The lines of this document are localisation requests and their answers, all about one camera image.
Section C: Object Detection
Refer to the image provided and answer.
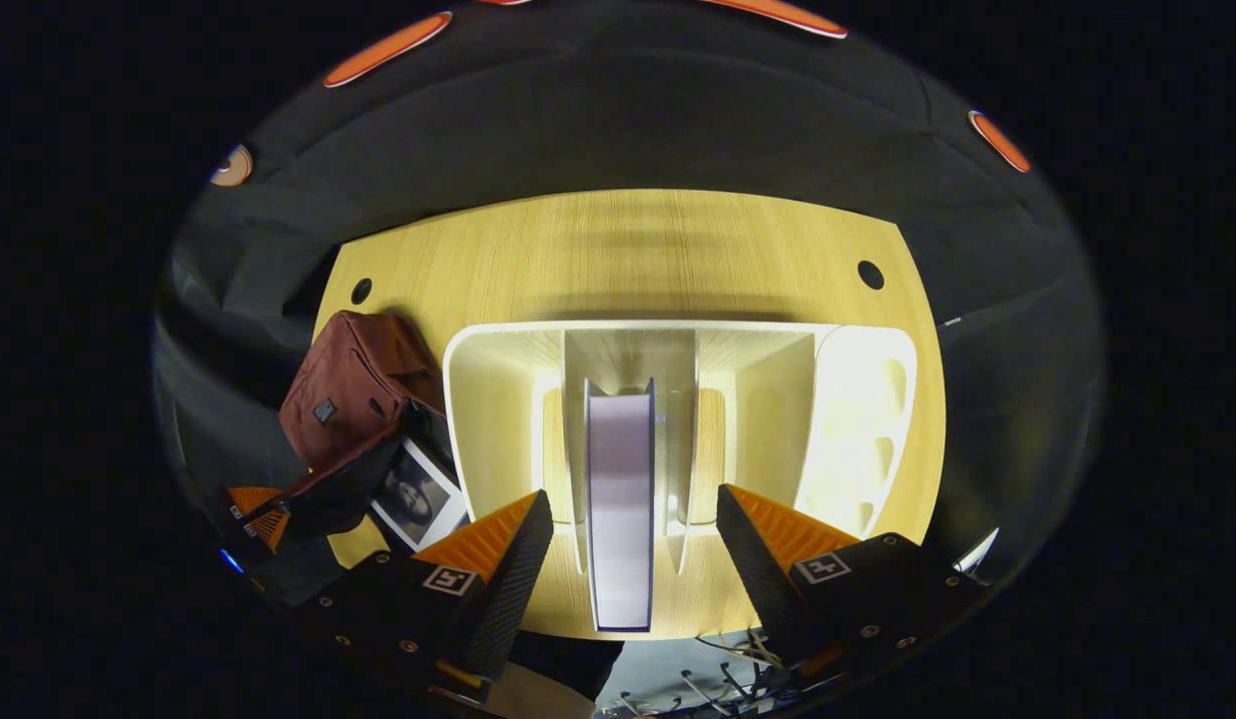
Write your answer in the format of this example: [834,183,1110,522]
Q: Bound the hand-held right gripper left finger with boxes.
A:
[313,489,556,705]

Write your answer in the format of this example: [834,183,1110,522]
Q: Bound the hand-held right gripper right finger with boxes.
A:
[716,483,988,680]

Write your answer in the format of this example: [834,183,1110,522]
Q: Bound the white bookshelf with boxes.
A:
[442,320,921,620]

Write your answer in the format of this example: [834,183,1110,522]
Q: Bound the black portrait cover book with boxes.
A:
[368,437,471,552]

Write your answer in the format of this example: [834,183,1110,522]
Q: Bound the blue book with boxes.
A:
[581,377,659,633]

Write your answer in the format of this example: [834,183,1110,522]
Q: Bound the maroon schoolbag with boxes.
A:
[279,310,469,555]

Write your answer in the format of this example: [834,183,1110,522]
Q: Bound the tan cardboard box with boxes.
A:
[478,659,601,719]

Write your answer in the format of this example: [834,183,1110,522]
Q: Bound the tangle of cables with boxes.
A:
[618,629,791,718]

